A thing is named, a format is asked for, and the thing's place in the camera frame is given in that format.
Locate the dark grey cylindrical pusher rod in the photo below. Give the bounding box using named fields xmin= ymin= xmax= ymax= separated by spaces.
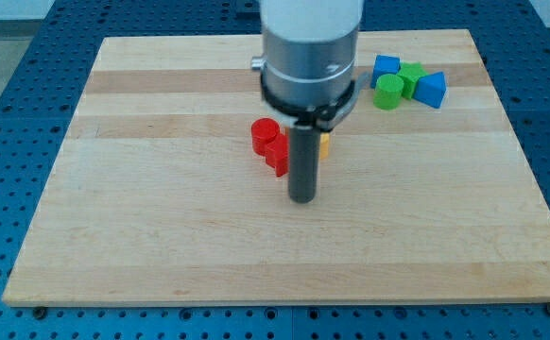
xmin=288 ymin=126 xmax=320 ymax=203

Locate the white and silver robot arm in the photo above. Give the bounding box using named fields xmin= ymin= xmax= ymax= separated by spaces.
xmin=251 ymin=0 xmax=369 ymax=203

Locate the yellow block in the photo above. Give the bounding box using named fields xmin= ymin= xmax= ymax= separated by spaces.
xmin=319 ymin=133 xmax=330 ymax=160

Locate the red angular block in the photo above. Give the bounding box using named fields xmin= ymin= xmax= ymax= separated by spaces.
xmin=265 ymin=133 xmax=288 ymax=177

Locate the red cylinder block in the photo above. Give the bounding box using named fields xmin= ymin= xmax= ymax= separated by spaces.
xmin=250 ymin=117 xmax=280 ymax=156

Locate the green cylinder block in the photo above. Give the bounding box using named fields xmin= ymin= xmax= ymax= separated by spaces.
xmin=373 ymin=74 xmax=404 ymax=111

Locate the blue cube block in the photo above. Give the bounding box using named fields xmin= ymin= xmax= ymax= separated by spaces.
xmin=370 ymin=55 xmax=401 ymax=89

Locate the green star block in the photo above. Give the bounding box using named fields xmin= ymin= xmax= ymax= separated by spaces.
xmin=397 ymin=62 xmax=428 ymax=99

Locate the blue triangular prism block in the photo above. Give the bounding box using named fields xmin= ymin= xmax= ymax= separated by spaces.
xmin=413 ymin=72 xmax=447 ymax=109

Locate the light wooden board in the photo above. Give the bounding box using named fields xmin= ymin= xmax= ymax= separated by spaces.
xmin=3 ymin=29 xmax=550 ymax=307

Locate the black clamp ring with lever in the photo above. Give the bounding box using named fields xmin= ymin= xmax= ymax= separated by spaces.
xmin=259 ymin=72 xmax=371 ymax=132

